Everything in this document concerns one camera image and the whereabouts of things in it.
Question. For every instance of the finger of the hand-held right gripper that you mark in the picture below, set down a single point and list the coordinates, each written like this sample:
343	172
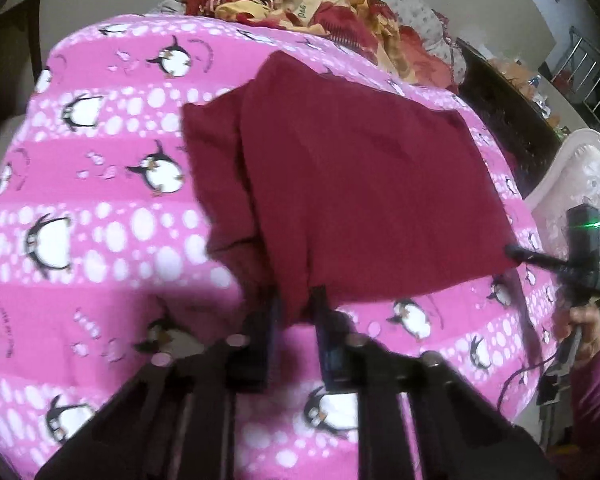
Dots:
530	256

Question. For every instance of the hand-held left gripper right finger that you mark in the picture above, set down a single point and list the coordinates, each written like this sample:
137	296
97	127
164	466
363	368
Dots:
330	350

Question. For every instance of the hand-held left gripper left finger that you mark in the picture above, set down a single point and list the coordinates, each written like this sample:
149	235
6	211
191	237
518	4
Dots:
267	340

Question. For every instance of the maroon garment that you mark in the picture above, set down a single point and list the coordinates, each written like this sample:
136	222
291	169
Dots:
355	170

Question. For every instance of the person's right hand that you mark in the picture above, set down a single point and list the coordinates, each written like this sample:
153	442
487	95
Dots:
587	330

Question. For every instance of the white padded headboard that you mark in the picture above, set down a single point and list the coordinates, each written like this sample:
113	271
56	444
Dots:
580	170

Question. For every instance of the dark wooden cabinet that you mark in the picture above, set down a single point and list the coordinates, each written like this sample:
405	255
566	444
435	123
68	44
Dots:
500	110

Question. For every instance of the pink penguin print blanket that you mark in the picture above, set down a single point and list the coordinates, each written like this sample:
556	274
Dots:
105	200

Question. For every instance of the grey floral bedding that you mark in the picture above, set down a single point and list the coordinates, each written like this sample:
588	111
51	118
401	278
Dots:
410	5

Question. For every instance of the red yellow floral quilt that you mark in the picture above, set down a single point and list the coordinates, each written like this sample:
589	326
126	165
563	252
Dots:
340	15

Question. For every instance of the dark wooden table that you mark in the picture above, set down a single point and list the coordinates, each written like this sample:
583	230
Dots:
20	50

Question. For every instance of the metal chair frame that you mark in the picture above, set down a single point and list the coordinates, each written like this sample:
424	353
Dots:
587	80

